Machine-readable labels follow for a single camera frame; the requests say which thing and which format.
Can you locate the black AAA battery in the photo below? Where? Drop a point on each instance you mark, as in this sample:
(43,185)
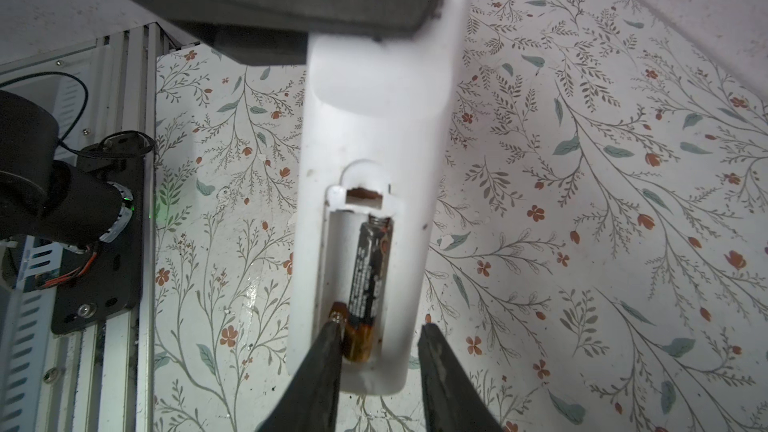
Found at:
(370,267)

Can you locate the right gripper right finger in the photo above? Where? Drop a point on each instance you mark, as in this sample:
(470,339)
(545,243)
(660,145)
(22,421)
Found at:
(450,401)

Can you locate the white remote control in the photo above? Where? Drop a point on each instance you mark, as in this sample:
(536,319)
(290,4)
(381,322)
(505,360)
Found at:
(375,128)

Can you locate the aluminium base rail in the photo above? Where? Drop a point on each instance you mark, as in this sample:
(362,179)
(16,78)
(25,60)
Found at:
(100,378)

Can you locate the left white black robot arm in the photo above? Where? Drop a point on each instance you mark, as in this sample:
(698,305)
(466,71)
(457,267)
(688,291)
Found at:
(47,198)

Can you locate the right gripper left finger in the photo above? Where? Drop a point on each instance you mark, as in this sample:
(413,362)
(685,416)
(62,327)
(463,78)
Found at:
(310,402)

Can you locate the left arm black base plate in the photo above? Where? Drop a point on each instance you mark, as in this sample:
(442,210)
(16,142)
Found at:
(96,212)

